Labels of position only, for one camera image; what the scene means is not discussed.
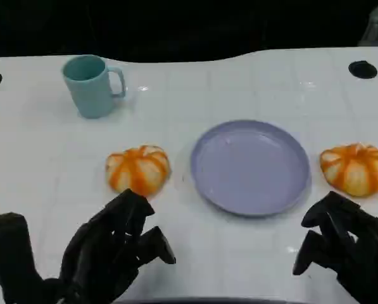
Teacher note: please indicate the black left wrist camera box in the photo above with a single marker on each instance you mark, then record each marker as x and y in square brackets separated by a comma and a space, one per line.
[8, 250]

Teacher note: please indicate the lilac plate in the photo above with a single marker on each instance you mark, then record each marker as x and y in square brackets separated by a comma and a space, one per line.
[250, 168]

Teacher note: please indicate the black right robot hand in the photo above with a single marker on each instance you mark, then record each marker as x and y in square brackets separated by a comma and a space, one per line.
[359, 247]

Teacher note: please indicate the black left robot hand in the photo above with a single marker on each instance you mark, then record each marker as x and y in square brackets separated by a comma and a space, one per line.
[97, 253]

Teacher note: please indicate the pale green mug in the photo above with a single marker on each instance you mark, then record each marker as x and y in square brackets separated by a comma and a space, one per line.
[87, 92]

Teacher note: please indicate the grey background machine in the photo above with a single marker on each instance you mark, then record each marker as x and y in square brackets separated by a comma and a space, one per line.
[377, 25]

